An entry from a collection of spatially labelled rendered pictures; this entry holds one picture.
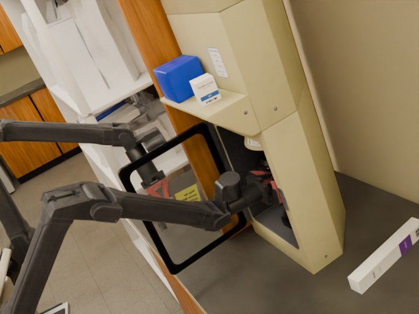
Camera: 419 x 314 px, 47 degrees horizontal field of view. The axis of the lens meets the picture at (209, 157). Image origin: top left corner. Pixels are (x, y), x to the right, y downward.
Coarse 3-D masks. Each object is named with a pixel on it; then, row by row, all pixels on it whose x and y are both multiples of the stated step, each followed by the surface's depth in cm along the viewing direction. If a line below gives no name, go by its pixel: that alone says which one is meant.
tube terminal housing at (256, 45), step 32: (256, 0) 107; (192, 32) 122; (224, 32) 106; (256, 32) 109; (288, 32) 126; (224, 64) 115; (256, 64) 111; (288, 64) 120; (256, 96) 113; (288, 96) 117; (288, 128) 120; (320, 128) 142; (288, 160) 122; (320, 160) 134; (288, 192) 124; (320, 192) 129; (256, 224) 158; (320, 224) 132; (320, 256) 135
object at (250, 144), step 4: (244, 140) 136; (248, 140) 132; (252, 140) 131; (244, 144) 136; (248, 144) 132; (252, 144) 131; (256, 144) 130; (248, 148) 133; (252, 148) 131; (256, 148) 130; (260, 148) 129
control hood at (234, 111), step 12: (228, 96) 117; (240, 96) 114; (180, 108) 124; (192, 108) 119; (204, 108) 115; (216, 108) 112; (228, 108) 111; (240, 108) 112; (252, 108) 114; (216, 120) 110; (228, 120) 112; (240, 120) 113; (252, 120) 114; (252, 132) 115
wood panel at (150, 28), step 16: (128, 0) 131; (144, 0) 133; (128, 16) 132; (144, 16) 134; (160, 16) 136; (144, 32) 135; (160, 32) 137; (144, 48) 136; (160, 48) 138; (176, 48) 141; (160, 64) 140; (160, 96) 144; (176, 112) 146; (176, 128) 147
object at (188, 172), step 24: (192, 144) 143; (120, 168) 135; (144, 168) 138; (168, 168) 141; (192, 168) 145; (216, 168) 149; (144, 192) 139; (168, 192) 143; (192, 192) 147; (168, 240) 147; (192, 240) 151
